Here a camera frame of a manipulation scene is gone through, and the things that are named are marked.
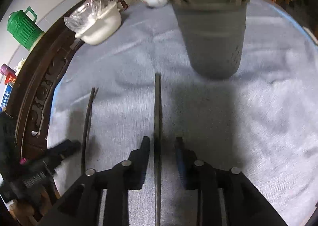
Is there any carved dark wooden table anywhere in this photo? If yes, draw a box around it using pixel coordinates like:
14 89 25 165
5 8 125 157

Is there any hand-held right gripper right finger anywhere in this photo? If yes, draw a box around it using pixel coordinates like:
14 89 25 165
174 136 289 226

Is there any grey utensil holder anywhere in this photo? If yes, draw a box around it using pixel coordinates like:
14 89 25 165
172 0 250 79

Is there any green thermos jug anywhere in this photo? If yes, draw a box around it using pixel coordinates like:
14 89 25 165
7 6 45 51

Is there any red and purple packet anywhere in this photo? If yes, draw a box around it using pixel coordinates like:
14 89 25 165
0 64 16 85

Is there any white bowl with plastic wrap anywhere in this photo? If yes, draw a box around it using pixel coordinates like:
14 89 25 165
64 0 122 45

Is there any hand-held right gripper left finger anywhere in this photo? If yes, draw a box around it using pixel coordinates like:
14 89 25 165
37 136 151 226

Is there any blue printed packet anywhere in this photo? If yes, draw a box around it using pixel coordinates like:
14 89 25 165
0 84 13 112

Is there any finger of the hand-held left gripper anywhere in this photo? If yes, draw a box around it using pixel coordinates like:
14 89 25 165
53 140 82 159

